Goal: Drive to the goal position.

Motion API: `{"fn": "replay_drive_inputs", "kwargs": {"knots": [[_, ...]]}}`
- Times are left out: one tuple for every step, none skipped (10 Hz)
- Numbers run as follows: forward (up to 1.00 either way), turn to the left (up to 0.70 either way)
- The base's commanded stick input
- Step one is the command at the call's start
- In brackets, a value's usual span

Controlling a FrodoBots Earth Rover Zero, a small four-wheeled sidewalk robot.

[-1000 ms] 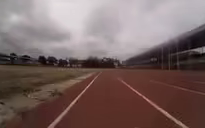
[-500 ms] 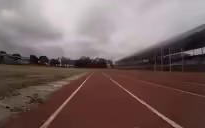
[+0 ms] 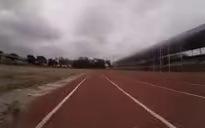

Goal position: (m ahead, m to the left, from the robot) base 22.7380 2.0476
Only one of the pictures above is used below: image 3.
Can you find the row of trees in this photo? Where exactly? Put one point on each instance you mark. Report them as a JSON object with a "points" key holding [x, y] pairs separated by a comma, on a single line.
{"points": [[86, 62]]}

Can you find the grandstand building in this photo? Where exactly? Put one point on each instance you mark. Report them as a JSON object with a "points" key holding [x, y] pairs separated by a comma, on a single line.
{"points": [[190, 50]]}

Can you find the low building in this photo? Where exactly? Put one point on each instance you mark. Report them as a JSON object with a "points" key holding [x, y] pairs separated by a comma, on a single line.
{"points": [[6, 58]]}

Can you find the grey concrete kerb strip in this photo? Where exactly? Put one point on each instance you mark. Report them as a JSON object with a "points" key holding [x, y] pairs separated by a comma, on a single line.
{"points": [[13, 100]]}

